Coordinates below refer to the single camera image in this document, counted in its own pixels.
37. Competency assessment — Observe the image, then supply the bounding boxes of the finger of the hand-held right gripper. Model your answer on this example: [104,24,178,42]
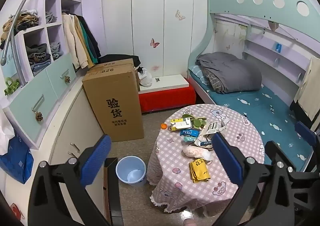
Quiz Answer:
[265,141,320,184]
[295,121,320,156]

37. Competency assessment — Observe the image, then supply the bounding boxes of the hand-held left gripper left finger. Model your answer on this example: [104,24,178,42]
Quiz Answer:
[27,135,113,226]

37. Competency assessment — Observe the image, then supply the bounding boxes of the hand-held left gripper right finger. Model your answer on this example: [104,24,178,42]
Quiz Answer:
[211,132,298,226]

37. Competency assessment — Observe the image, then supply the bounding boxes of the white torn wrapper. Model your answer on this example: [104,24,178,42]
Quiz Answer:
[194,133,215,150]

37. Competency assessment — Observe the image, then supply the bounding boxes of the blue plastic bin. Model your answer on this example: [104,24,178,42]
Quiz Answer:
[115,156,147,188]

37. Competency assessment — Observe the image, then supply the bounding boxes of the yellow packet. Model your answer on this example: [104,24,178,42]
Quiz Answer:
[189,158,211,183]

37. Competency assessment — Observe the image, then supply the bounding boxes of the clear bag with pink filling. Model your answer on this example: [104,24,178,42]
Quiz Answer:
[182,145,214,161]

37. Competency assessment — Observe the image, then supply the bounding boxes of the blue wipes packet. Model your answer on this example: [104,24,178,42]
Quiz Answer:
[180,129,200,138]

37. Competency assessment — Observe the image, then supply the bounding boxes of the dark hanging cloth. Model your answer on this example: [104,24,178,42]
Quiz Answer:
[290,101,320,133]

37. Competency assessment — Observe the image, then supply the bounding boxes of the black brown flat board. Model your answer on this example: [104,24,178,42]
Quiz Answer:
[104,157,124,226]

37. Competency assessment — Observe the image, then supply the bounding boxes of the cream hanging cloth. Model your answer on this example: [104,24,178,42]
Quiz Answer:
[294,56,320,121]

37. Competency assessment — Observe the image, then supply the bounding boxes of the white lilac wardrobe unit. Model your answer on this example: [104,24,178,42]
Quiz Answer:
[0,0,108,226]

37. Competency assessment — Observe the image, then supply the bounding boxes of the large printed cardboard box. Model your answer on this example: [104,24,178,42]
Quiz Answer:
[82,64,145,143]

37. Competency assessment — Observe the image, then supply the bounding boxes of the blue bag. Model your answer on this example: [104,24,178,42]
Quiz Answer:
[0,135,34,184]

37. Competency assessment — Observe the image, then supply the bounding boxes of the red bench with white top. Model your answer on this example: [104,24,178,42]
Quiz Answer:
[137,74,196,113]

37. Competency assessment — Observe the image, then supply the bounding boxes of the grey duvet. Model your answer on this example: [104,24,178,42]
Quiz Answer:
[196,52,263,94]

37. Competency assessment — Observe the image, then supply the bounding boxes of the blue checked pillow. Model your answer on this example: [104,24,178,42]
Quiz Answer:
[188,65,210,86]

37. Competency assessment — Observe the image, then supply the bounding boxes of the white cloth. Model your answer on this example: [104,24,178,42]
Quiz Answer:
[0,108,17,155]

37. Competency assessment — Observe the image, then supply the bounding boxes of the white plastic bag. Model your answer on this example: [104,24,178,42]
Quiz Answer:
[138,67,152,88]

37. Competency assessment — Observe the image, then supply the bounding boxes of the plain cardboard box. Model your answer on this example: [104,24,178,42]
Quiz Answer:
[94,58,141,93]

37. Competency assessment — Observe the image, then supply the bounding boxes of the black clothes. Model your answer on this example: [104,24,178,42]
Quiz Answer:
[98,53,142,66]

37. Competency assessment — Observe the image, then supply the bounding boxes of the tan hanging jacket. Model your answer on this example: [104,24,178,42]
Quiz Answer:
[74,16,95,68]

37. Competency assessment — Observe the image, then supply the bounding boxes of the green hair claw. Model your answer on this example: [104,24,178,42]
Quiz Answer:
[4,77,20,96]

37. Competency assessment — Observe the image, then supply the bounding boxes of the green hanging garment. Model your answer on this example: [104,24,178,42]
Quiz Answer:
[79,17,98,63]

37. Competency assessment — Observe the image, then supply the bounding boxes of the blue grey folded clothes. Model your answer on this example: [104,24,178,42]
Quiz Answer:
[49,42,64,60]

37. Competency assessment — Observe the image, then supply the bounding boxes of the grey and blue clothes pile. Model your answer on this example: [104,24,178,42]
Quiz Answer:
[26,43,52,75]

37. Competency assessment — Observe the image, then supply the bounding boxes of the cream hanging jacket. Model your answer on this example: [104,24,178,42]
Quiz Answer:
[62,13,88,69]

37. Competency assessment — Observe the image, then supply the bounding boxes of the black hanging coat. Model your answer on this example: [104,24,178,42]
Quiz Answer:
[75,14,102,58]

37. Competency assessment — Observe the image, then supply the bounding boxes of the curved grey metal pole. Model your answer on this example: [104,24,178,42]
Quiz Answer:
[0,0,84,66]

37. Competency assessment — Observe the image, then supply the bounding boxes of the tan and dark clothes pile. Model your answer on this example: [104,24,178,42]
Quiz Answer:
[0,10,40,50]

